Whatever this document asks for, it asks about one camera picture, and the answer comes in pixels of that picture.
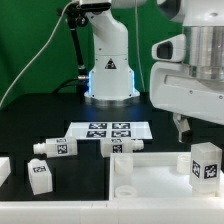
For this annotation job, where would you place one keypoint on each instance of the white marker base plate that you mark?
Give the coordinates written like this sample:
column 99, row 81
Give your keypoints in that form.
column 99, row 130

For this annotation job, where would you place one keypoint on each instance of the white square tabletop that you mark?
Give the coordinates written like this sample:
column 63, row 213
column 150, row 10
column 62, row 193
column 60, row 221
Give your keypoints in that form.
column 155, row 175

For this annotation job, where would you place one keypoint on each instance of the white front fence bar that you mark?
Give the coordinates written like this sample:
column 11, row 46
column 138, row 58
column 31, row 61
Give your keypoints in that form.
column 147, row 211

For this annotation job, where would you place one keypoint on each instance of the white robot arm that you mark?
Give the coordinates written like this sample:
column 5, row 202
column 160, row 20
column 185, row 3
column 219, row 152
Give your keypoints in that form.
column 112, row 80

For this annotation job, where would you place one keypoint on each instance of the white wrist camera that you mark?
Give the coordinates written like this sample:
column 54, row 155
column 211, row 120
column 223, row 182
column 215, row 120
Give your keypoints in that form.
column 170, row 50

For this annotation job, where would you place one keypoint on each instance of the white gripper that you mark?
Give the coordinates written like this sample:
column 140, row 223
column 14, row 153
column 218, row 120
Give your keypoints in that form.
column 173, row 89

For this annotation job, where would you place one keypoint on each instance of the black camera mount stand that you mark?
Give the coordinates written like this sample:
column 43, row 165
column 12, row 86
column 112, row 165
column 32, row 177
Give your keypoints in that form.
column 76, row 17

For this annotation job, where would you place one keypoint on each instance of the white left fence block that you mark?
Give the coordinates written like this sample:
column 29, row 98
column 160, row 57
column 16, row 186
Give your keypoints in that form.
column 5, row 169

